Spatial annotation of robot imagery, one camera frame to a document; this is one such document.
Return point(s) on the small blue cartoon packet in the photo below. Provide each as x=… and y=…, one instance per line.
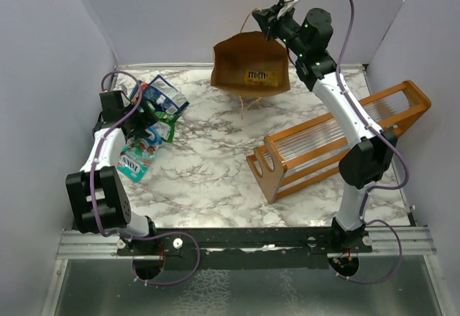
x=156, y=134

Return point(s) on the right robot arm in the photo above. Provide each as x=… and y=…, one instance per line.
x=370, y=146

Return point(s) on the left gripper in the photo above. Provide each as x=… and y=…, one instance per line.
x=146, y=119

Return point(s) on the green snack bag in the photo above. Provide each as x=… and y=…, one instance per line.
x=167, y=118

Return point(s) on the blue white snack bag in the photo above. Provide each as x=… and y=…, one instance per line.
x=164, y=97

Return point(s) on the brown paper bag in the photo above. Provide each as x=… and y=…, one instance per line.
x=249, y=51

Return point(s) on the yellow M&M's packet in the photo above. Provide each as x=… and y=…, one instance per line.
x=265, y=78

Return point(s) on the wooden rack with clear rods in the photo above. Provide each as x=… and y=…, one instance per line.
x=307, y=153

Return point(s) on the teal Fox's mint bag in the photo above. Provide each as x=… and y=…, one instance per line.
x=136, y=157

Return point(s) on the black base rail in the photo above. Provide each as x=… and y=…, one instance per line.
x=244, y=248

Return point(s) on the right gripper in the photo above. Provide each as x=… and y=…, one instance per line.
x=267, y=19

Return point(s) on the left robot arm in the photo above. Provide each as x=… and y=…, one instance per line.
x=97, y=197

